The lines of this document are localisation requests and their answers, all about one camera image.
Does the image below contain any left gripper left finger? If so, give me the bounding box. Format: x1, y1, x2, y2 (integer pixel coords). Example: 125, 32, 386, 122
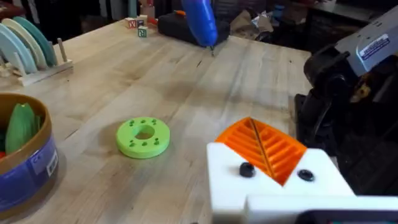
206, 116, 285, 224

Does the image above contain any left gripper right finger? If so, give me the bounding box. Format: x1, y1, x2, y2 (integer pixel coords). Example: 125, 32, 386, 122
250, 118, 355, 197

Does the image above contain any blue electric screwdriver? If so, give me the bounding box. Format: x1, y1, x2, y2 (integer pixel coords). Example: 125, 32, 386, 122
181, 0, 219, 57

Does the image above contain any green disc with holes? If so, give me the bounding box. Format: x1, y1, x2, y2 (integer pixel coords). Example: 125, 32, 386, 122
116, 116, 171, 160

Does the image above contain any crumpled brown paper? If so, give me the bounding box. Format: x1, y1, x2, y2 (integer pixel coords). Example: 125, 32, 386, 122
229, 9, 275, 41

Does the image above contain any black tool case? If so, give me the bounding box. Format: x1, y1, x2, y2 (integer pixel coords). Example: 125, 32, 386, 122
157, 11, 231, 47

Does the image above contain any blue print letter block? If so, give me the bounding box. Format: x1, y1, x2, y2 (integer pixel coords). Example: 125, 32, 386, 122
136, 14, 149, 28

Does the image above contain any red print letter block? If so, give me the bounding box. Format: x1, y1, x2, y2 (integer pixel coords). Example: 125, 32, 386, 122
124, 17, 138, 30

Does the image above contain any blue tub with toys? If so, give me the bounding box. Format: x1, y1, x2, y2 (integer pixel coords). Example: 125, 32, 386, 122
0, 92, 60, 219

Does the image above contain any small wooden peg rack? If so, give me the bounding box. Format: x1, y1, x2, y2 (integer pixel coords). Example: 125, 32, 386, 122
12, 37, 75, 87

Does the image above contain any teal plate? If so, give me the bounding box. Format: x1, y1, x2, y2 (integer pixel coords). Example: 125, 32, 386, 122
12, 16, 58, 67

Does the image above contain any cream plate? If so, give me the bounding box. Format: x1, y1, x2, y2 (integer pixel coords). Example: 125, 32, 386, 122
1, 17, 49, 70

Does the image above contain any light blue plate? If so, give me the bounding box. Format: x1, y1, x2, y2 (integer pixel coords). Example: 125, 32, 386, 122
0, 23, 39, 75

